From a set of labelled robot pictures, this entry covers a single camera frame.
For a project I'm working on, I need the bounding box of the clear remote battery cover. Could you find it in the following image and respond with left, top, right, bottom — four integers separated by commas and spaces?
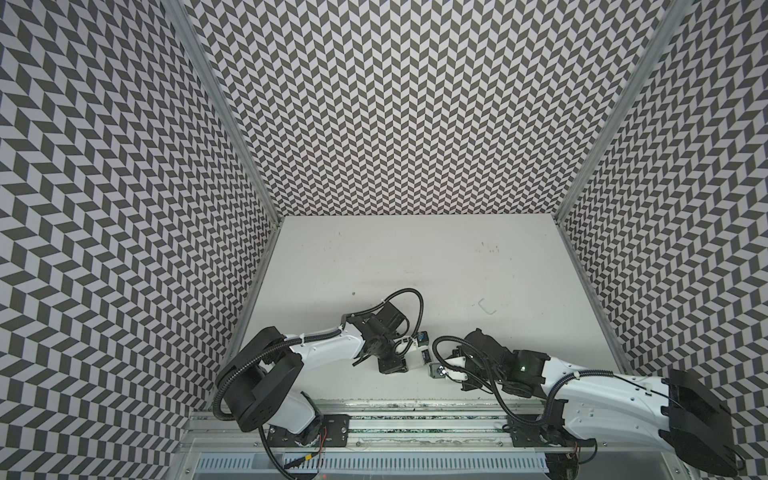
477, 298, 497, 316

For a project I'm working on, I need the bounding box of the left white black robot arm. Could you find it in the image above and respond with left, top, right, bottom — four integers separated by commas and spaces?
211, 302, 410, 446

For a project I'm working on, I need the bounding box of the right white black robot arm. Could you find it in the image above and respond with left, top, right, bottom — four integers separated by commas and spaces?
448, 330, 743, 477

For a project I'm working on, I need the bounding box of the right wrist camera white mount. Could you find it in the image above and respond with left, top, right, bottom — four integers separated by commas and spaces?
429, 362, 467, 383

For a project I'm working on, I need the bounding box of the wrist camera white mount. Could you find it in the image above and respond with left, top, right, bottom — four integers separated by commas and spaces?
429, 362, 467, 383
404, 331, 432, 371

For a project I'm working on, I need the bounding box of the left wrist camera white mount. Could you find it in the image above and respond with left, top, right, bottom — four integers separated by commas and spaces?
404, 331, 432, 371

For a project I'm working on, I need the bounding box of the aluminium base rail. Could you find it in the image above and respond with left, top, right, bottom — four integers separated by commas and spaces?
179, 397, 685, 454

